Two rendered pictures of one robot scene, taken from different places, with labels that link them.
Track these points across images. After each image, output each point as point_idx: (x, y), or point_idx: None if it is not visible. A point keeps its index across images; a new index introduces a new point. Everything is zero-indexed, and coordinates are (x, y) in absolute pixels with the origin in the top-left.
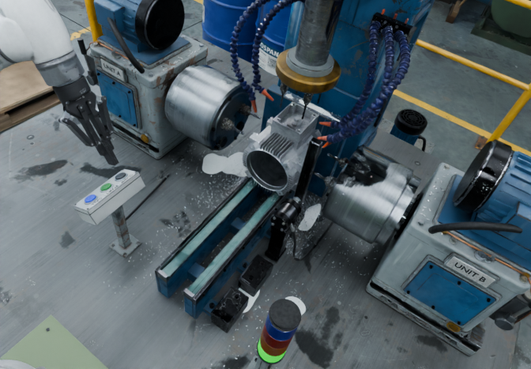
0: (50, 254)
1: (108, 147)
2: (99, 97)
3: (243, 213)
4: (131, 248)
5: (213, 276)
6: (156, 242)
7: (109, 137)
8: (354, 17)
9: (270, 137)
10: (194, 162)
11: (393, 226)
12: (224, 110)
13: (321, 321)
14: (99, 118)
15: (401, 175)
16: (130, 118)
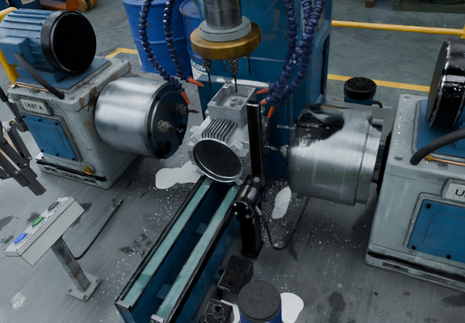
0: (1, 320)
1: (29, 175)
2: (7, 123)
3: (208, 218)
4: (91, 288)
5: (183, 292)
6: (119, 274)
7: (27, 164)
8: None
9: (210, 124)
10: (147, 181)
11: (370, 174)
12: (155, 111)
13: (326, 312)
14: (10, 144)
15: (359, 117)
16: (68, 153)
